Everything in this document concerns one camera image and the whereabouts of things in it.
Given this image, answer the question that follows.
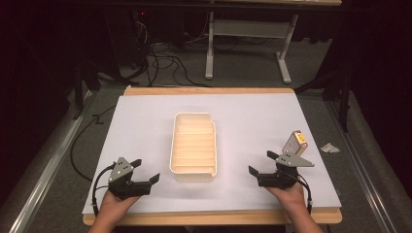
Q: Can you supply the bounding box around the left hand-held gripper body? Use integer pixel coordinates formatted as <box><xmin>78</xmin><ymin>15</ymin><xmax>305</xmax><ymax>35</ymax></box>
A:
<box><xmin>107</xmin><ymin>156</ymin><xmax>153</xmax><ymax>200</ymax></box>

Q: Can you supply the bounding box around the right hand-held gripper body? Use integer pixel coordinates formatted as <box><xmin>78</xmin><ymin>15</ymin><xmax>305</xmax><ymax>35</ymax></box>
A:
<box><xmin>257</xmin><ymin>151</ymin><xmax>316</xmax><ymax>190</ymax></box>

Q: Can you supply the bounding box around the small box with yellow label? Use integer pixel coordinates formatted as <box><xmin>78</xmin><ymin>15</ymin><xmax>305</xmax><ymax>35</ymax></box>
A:
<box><xmin>281</xmin><ymin>129</ymin><xmax>309</xmax><ymax>157</ymax></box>

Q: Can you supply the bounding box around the white divided storage tray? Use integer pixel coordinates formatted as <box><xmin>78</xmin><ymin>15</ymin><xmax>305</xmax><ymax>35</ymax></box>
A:
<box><xmin>168</xmin><ymin>112</ymin><xmax>219</xmax><ymax>183</ymax></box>

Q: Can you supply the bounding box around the person's left hand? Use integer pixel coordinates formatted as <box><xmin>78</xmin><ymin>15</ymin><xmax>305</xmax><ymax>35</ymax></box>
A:
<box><xmin>97</xmin><ymin>189</ymin><xmax>141</xmax><ymax>217</ymax></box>

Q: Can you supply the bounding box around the person's right hand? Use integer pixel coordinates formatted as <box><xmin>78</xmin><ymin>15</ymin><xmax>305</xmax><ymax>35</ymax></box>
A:
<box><xmin>265</xmin><ymin>182</ymin><xmax>308</xmax><ymax>212</ymax></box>

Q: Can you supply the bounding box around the white table cover sheet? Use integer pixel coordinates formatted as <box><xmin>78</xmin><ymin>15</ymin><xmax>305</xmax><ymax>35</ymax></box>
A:
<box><xmin>81</xmin><ymin>93</ymin><xmax>343</xmax><ymax>216</ymax></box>

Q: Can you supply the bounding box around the crumpled white paper scrap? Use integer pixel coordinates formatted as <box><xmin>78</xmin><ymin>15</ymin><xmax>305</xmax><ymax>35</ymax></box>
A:
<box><xmin>320</xmin><ymin>142</ymin><xmax>341</xmax><ymax>154</ymax></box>

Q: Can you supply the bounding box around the black metal stand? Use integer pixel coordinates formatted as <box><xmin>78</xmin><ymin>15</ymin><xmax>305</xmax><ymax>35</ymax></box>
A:
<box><xmin>71</xmin><ymin>59</ymin><xmax>102</xmax><ymax>121</ymax></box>
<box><xmin>293</xmin><ymin>69</ymin><xmax>354</xmax><ymax>134</ymax></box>

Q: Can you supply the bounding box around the right hand-held gripper black cable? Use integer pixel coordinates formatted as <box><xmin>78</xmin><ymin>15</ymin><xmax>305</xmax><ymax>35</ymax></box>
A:
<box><xmin>291</xmin><ymin>174</ymin><xmax>314</xmax><ymax>215</ymax></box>

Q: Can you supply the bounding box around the hand-held gripper black cable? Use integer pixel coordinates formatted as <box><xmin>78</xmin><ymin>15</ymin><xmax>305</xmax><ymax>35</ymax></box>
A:
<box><xmin>90</xmin><ymin>162</ymin><xmax>117</xmax><ymax>217</ymax></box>
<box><xmin>291</xmin><ymin>174</ymin><xmax>314</xmax><ymax>215</ymax></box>

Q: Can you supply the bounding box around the left hand-held gripper black cable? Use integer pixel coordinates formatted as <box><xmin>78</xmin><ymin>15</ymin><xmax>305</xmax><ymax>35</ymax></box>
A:
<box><xmin>90</xmin><ymin>162</ymin><xmax>117</xmax><ymax>217</ymax></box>

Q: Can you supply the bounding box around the long black floor cable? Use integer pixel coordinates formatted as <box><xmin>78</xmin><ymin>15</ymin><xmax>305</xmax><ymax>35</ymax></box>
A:
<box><xmin>69</xmin><ymin>104</ymin><xmax>117</xmax><ymax>183</ymax></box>

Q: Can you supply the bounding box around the grey metal floor rail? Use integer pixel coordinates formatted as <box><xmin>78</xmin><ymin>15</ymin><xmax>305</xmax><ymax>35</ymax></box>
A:
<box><xmin>324</xmin><ymin>99</ymin><xmax>412</xmax><ymax>233</ymax></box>
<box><xmin>0</xmin><ymin>89</ymin><xmax>95</xmax><ymax>233</ymax></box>

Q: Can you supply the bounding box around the tangle of black floor cables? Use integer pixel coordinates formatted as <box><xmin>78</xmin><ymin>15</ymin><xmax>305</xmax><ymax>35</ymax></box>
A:
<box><xmin>130</xmin><ymin>13</ymin><xmax>213</xmax><ymax>89</ymax></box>

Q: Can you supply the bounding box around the white metal desk frame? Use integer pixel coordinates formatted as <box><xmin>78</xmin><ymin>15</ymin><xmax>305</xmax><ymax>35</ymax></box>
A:
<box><xmin>204</xmin><ymin>11</ymin><xmax>299</xmax><ymax>85</ymax></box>

